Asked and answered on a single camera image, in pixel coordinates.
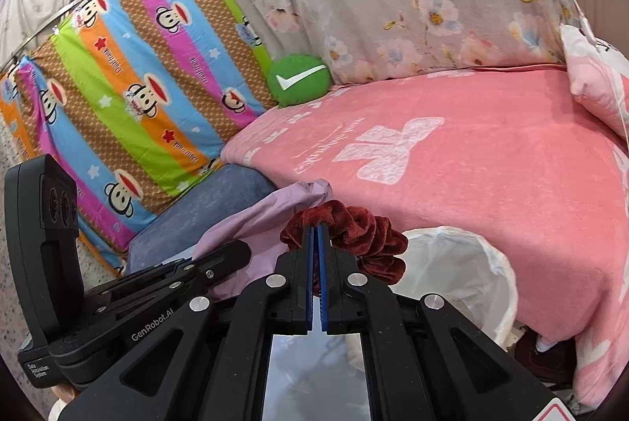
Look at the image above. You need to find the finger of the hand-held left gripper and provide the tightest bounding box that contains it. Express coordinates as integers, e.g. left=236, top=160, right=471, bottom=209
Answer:
left=123, top=255, right=198, bottom=280
left=81, top=239, right=252, bottom=321

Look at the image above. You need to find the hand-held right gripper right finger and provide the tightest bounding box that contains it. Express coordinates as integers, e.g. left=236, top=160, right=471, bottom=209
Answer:
left=317, top=224, right=558, bottom=421

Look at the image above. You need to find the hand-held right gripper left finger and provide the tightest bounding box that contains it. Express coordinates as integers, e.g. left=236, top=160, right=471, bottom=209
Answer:
left=59, top=224, right=315, bottom=421

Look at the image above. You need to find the lilac cloth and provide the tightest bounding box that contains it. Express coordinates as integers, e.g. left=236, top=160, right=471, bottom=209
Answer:
left=194, top=178, right=335, bottom=304

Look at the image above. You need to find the dark red velvet scrunchie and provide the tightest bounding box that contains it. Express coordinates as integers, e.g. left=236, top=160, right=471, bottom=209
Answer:
left=280, top=200, right=410, bottom=296

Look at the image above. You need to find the trash bin with white liner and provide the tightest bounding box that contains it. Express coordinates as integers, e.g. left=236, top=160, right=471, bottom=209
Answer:
left=388, top=227, right=519, bottom=348

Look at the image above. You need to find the blue-grey cushion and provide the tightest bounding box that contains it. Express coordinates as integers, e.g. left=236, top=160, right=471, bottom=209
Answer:
left=125, top=165, right=278, bottom=277

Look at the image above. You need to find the pink blanket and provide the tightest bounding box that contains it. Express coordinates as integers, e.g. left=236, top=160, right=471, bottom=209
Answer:
left=221, top=67, right=629, bottom=407

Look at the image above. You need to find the green round cushion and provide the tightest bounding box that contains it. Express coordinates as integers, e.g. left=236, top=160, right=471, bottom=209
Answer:
left=267, top=54, right=331, bottom=108

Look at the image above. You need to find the striped monkey print sheet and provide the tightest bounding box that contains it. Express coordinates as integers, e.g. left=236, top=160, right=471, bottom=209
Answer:
left=0, top=0, right=276, bottom=277

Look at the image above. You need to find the dark round stool base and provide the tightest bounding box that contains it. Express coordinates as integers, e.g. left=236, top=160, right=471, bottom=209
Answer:
left=516, top=327, right=576, bottom=388

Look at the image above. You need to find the pink printed pillow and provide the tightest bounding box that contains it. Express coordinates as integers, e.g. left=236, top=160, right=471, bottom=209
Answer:
left=560, top=24, right=629, bottom=142

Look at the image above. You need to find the white cord with switch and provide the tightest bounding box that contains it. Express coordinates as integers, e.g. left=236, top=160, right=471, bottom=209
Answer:
left=528, top=0, right=629, bottom=156

